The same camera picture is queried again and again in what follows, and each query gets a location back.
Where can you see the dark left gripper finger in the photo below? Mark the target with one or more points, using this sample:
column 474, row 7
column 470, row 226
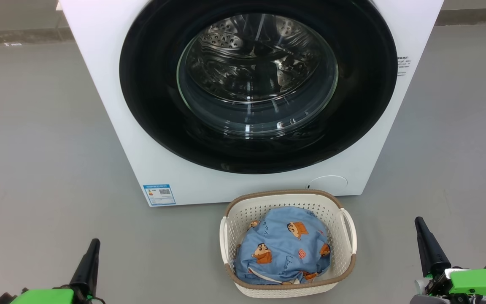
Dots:
column 86, row 268

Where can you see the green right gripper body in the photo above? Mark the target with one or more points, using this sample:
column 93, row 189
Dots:
column 475, row 280

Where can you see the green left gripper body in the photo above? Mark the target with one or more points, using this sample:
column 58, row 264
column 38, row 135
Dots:
column 40, row 296

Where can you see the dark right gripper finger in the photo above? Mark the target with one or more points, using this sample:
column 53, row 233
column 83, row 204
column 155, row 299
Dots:
column 430, row 253

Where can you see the blue cartoon print garment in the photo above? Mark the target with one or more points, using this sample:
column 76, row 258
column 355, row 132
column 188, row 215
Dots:
column 281, row 249

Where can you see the black round glass washer door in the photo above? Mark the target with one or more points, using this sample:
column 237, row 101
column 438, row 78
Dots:
column 150, row 84

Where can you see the white front-load washing machine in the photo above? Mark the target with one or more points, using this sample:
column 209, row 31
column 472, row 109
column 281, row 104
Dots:
column 99, row 63

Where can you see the blue energy label sticker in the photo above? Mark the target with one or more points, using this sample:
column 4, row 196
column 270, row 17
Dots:
column 159, row 195

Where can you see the cream perforated laundry basket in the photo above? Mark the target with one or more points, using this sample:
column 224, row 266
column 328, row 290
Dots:
column 243, row 211

